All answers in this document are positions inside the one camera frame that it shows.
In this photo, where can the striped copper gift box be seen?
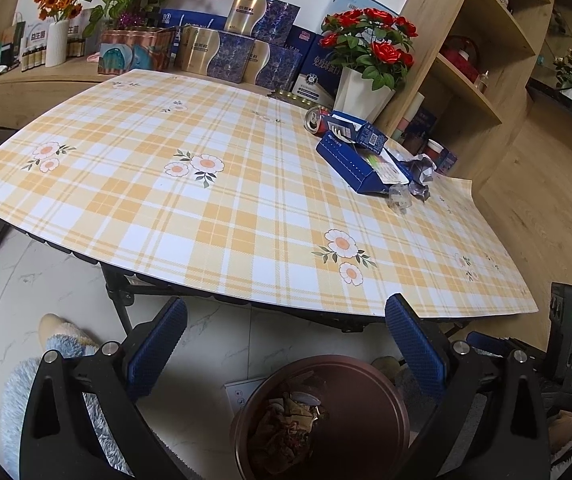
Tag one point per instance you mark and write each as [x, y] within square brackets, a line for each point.
[136, 52]

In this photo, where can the crumpled clear plastic wrapper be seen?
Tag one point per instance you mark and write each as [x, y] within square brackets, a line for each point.
[421, 170]

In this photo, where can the large flat blue box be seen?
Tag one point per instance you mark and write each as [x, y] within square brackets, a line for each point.
[351, 165]

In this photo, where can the person's right leg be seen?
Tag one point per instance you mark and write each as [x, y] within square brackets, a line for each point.
[411, 385]

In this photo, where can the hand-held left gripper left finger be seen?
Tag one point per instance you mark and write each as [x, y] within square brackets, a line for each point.
[158, 340]

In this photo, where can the black folding table frame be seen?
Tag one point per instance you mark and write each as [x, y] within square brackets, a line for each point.
[126, 285]

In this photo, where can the crumpled brown wrapper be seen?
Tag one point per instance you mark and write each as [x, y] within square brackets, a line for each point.
[286, 422]

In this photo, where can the gold embossed foil bag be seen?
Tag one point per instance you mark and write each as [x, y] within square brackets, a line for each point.
[291, 96]

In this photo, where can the red roses in white pot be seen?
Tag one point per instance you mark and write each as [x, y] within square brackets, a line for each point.
[366, 90]

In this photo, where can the person's right hand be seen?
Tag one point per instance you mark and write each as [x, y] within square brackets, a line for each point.
[563, 427]

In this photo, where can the small open blue box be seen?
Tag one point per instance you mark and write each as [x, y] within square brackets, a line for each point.
[366, 135]

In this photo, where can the orange flowers in white vase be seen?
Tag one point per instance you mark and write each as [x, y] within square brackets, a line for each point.
[57, 42]

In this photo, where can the stack of pastel paper cups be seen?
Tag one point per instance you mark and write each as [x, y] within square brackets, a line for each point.
[412, 112]

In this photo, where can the dark brown trash bin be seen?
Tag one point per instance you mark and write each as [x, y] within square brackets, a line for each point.
[361, 410]

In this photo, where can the white socket plate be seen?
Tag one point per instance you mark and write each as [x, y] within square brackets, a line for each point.
[238, 392]

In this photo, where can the wooden sideboard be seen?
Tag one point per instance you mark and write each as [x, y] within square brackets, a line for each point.
[41, 95]

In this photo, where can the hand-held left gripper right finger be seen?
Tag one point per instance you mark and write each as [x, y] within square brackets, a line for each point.
[416, 345]

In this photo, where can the beige slipper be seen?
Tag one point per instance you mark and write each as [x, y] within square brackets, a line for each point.
[58, 327]
[388, 365]

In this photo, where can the red soda can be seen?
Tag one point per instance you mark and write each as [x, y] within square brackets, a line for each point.
[316, 121]

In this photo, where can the wooden shelf unit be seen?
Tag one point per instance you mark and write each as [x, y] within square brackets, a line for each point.
[446, 20]

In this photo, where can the purple blue box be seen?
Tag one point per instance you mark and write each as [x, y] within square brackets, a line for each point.
[448, 160]

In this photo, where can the blue and white carton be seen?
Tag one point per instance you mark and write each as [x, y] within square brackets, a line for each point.
[316, 70]

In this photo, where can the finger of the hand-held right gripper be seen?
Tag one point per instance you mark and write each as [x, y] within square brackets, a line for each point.
[491, 341]

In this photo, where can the red paper cup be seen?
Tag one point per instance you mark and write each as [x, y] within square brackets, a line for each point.
[434, 151]

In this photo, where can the dark side table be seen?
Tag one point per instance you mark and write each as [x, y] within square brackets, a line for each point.
[566, 107]

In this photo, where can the white paper bag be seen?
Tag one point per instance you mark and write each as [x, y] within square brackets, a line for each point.
[13, 40]

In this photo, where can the dark blue box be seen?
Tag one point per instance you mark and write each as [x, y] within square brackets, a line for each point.
[427, 124]

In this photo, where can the yellow plaid floral tablecloth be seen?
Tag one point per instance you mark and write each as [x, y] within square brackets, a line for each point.
[166, 210]

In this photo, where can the clear plastic wrap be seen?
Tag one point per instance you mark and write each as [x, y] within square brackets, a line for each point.
[400, 199]

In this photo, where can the box of brown bottles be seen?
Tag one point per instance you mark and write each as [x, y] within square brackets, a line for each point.
[33, 50]

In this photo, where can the gold and blue gift box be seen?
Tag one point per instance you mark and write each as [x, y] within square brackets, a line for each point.
[276, 65]
[261, 15]
[221, 55]

